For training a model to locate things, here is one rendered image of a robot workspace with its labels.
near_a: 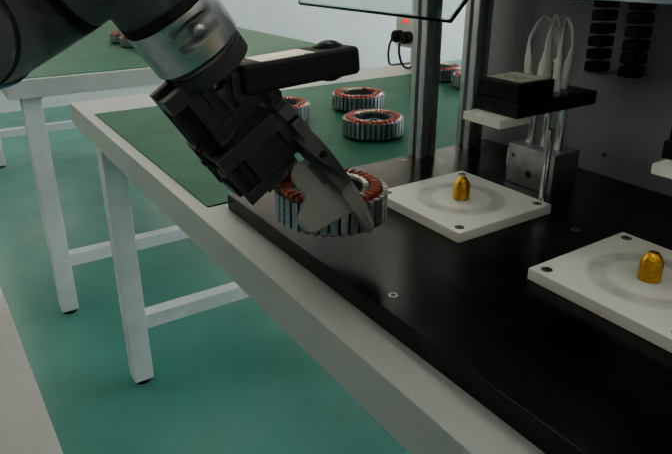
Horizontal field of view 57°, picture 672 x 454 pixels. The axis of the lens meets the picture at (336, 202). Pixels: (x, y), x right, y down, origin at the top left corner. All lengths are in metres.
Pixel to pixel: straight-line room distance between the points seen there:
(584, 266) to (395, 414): 0.24
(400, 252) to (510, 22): 0.49
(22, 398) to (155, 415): 1.14
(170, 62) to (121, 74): 1.43
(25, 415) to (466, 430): 0.32
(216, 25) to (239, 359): 1.41
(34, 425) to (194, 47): 0.29
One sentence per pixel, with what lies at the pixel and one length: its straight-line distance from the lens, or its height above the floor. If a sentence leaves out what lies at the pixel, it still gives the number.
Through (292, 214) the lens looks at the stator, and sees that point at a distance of 0.57.
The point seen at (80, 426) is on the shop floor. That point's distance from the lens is 1.69.
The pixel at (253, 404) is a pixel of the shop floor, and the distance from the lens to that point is 1.65.
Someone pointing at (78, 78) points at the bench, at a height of 0.74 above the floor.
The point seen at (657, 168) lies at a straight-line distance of 0.63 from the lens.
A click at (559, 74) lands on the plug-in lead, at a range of 0.80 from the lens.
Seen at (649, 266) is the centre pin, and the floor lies 0.80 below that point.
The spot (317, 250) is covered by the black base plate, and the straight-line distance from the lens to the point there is 0.64.
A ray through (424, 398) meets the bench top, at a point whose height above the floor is 0.75.
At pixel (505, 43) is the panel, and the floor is 0.93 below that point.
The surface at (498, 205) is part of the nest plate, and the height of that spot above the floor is 0.78.
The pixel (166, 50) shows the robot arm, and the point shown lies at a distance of 0.48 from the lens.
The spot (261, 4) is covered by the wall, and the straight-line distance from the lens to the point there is 5.58.
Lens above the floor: 1.05
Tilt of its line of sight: 22 degrees down
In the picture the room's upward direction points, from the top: straight up
